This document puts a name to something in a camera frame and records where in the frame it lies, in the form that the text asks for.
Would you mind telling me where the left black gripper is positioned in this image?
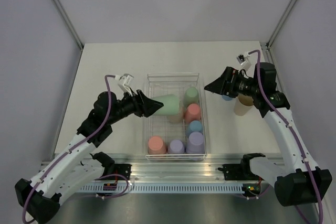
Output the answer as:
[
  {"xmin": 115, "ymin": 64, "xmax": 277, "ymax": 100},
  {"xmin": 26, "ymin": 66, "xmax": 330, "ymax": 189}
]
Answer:
[{"xmin": 108, "ymin": 88, "xmax": 164, "ymax": 125}]

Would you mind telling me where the large purple cup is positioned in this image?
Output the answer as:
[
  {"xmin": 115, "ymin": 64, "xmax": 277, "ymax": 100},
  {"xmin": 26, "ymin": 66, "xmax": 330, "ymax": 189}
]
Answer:
[{"xmin": 186, "ymin": 132, "xmax": 205, "ymax": 154}]

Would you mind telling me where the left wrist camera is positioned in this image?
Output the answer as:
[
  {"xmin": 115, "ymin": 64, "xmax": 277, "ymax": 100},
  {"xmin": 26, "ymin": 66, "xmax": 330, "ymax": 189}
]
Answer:
[{"xmin": 114, "ymin": 73, "xmax": 134, "ymax": 96}]

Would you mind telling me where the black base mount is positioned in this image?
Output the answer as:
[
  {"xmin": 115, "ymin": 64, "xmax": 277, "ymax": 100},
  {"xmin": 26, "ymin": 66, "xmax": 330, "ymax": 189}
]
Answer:
[
  {"xmin": 96, "ymin": 163, "xmax": 132, "ymax": 180},
  {"xmin": 217, "ymin": 164, "xmax": 247, "ymax": 181}
]

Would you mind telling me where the pink cup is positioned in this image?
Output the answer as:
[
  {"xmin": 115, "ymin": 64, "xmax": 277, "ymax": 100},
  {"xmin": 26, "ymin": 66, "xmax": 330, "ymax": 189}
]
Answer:
[
  {"xmin": 148, "ymin": 136, "xmax": 167, "ymax": 155},
  {"xmin": 184, "ymin": 103, "xmax": 201, "ymax": 124}
]

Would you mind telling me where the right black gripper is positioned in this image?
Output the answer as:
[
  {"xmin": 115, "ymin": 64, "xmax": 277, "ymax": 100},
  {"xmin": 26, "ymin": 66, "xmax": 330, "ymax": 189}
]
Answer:
[{"xmin": 204, "ymin": 66, "xmax": 260, "ymax": 98}]

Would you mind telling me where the small purple cup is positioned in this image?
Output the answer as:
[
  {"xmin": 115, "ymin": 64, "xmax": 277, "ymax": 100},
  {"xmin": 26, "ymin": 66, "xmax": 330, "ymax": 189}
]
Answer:
[{"xmin": 168, "ymin": 139, "xmax": 185, "ymax": 154}]

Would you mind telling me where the clear wire dish rack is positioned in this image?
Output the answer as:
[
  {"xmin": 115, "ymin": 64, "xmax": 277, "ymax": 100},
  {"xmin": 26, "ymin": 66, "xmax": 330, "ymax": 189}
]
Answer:
[{"xmin": 143, "ymin": 73, "xmax": 208, "ymax": 161}]

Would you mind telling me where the pink cup front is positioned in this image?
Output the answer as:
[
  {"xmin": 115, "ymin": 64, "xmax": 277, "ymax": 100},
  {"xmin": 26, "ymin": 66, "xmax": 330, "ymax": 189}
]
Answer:
[{"xmin": 148, "ymin": 136, "xmax": 167, "ymax": 155}]

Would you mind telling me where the light blue cup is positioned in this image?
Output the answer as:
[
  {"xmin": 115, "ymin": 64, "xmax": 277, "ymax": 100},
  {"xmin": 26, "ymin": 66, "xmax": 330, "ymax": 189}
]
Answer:
[{"xmin": 186, "ymin": 120, "xmax": 203, "ymax": 137}]

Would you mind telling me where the left aluminium frame post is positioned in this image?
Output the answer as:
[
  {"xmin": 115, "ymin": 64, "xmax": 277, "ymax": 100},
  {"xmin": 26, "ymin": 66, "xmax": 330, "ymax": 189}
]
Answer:
[{"xmin": 51, "ymin": 0, "xmax": 84, "ymax": 52}]

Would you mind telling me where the pink cup rear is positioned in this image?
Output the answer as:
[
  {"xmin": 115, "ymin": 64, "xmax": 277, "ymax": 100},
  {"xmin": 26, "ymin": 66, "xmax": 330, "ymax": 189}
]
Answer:
[{"xmin": 184, "ymin": 103, "xmax": 201, "ymax": 124}]

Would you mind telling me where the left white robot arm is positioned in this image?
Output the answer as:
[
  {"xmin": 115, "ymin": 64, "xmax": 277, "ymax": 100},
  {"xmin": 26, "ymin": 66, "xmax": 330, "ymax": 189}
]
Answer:
[{"xmin": 15, "ymin": 90, "xmax": 164, "ymax": 223}]

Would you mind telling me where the green cup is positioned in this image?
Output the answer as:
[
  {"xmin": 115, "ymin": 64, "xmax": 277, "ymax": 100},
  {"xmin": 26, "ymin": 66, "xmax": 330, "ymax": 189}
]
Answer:
[
  {"xmin": 183, "ymin": 87, "xmax": 199, "ymax": 108},
  {"xmin": 152, "ymin": 94, "xmax": 180, "ymax": 116}
]

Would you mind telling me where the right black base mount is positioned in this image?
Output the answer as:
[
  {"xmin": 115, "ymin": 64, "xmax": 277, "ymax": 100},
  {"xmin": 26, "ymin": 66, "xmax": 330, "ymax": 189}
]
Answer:
[{"xmin": 217, "ymin": 164, "xmax": 247, "ymax": 181}]

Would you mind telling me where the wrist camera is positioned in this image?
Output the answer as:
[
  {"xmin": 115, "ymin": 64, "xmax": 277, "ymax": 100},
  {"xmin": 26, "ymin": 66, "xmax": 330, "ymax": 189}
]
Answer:
[
  {"xmin": 114, "ymin": 73, "xmax": 134, "ymax": 96},
  {"xmin": 236, "ymin": 52, "xmax": 251, "ymax": 72}
]

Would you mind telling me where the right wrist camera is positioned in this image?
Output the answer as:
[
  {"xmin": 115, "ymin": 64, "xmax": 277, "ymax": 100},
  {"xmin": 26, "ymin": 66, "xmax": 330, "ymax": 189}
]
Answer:
[{"xmin": 236, "ymin": 52, "xmax": 251, "ymax": 72}]

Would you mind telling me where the right aluminium frame post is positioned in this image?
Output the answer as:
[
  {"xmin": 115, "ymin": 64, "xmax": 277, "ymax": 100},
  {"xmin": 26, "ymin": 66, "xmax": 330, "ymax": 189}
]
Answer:
[{"xmin": 265, "ymin": 0, "xmax": 298, "ymax": 50}]

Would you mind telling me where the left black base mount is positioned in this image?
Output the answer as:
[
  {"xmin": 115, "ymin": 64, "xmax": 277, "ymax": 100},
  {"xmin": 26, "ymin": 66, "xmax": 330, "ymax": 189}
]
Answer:
[{"xmin": 96, "ymin": 163, "xmax": 132, "ymax": 180}]

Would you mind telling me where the aluminium front rail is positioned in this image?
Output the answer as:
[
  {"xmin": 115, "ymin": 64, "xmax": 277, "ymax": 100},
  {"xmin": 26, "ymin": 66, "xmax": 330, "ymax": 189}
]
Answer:
[{"xmin": 36, "ymin": 154, "xmax": 289, "ymax": 182}]

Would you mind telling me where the white slotted cable duct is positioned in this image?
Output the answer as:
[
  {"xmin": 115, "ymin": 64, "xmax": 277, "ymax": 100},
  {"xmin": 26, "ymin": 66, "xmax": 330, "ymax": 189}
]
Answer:
[{"xmin": 78, "ymin": 183, "xmax": 244, "ymax": 194}]

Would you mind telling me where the beige cup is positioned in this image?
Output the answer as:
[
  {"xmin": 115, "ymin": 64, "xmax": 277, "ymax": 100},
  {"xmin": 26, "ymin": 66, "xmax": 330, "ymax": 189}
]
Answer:
[
  {"xmin": 167, "ymin": 106, "xmax": 184, "ymax": 124},
  {"xmin": 234, "ymin": 94, "xmax": 254, "ymax": 116}
]

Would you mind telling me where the aluminium frame post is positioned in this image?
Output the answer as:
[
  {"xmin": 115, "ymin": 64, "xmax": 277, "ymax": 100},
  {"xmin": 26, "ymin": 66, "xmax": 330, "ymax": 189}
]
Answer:
[
  {"xmin": 265, "ymin": 0, "xmax": 298, "ymax": 50},
  {"xmin": 51, "ymin": 0, "xmax": 84, "ymax": 52}
]

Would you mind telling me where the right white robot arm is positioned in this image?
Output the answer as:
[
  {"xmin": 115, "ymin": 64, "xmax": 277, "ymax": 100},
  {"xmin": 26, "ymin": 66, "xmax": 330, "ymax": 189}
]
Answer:
[{"xmin": 204, "ymin": 62, "xmax": 332, "ymax": 207}]

